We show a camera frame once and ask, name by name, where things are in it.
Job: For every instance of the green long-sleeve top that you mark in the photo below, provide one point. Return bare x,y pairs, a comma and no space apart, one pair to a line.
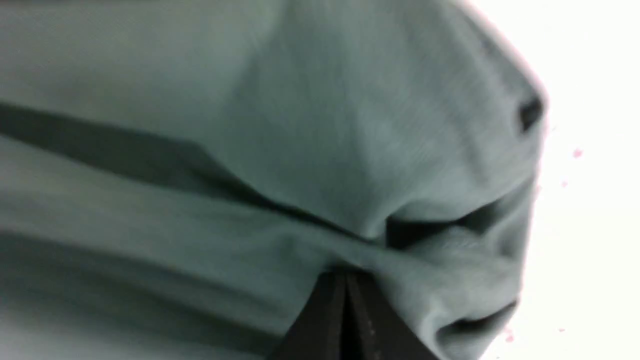
177,174

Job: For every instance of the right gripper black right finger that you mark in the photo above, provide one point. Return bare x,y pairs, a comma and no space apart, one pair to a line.
373,329

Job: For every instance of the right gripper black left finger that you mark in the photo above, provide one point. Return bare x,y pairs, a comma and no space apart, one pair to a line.
316,333

